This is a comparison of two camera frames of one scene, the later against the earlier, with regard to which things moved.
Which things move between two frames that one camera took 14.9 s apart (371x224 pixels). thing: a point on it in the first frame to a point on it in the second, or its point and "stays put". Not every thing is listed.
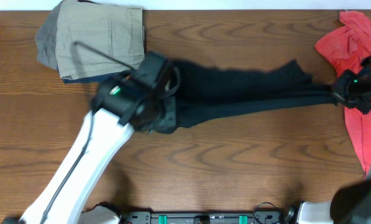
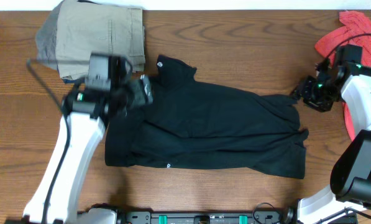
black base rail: x=288 y=216 stays put
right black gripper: x=338 y=93 to x=307 y=93
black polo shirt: x=206 y=91 to x=189 y=122
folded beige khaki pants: x=94 y=38 stays put
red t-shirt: x=346 y=46 stays put
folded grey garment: x=46 y=38 stays put
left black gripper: x=168 y=101 to x=140 y=92
